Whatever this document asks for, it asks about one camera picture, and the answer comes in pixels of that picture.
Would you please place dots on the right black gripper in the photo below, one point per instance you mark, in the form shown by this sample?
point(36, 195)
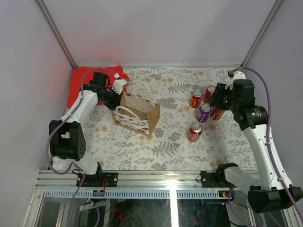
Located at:
point(216, 98)

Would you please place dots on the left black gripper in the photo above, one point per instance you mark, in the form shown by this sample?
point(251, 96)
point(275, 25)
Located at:
point(117, 102)

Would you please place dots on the red cola can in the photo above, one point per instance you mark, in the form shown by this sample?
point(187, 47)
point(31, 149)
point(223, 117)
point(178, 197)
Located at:
point(194, 132)
point(196, 98)
point(208, 93)
point(216, 114)

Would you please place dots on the watermelon canvas tote bag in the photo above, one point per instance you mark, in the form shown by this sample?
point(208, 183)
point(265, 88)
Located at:
point(137, 113)

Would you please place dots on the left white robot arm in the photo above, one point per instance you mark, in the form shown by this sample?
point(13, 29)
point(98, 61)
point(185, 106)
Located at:
point(66, 138)

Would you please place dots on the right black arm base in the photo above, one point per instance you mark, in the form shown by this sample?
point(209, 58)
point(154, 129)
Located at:
point(214, 179)

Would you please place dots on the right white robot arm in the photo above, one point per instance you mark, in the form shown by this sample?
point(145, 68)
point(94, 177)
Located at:
point(274, 190)

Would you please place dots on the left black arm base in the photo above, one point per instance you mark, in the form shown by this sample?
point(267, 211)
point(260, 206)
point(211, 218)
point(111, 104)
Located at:
point(107, 180)

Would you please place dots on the purple soda can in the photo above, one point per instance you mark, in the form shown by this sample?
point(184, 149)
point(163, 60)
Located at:
point(203, 113)

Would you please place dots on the red folded cloth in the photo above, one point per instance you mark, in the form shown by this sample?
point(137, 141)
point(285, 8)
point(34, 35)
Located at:
point(78, 73)

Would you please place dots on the red cola can front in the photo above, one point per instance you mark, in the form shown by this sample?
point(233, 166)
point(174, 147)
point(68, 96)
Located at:
point(194, 132)

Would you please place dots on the floral patterned table mat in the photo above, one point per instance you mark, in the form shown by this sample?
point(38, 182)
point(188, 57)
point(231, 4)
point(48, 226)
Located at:
point(168, 148)

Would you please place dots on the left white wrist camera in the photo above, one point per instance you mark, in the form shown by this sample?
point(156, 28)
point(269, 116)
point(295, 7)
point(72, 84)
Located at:
point(119, 84)

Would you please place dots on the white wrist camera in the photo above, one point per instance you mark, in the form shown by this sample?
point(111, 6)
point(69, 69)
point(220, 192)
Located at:
point(119, 84)
point(234, 75)

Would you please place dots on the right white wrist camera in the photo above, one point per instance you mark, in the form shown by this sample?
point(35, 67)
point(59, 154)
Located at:
point(234, 75)

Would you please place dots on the white slotted cable duct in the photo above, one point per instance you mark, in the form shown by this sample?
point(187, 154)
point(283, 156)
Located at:
point(138, 194)

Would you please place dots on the aluminium front rail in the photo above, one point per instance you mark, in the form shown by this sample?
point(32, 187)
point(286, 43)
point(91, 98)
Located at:
point(126, 180)

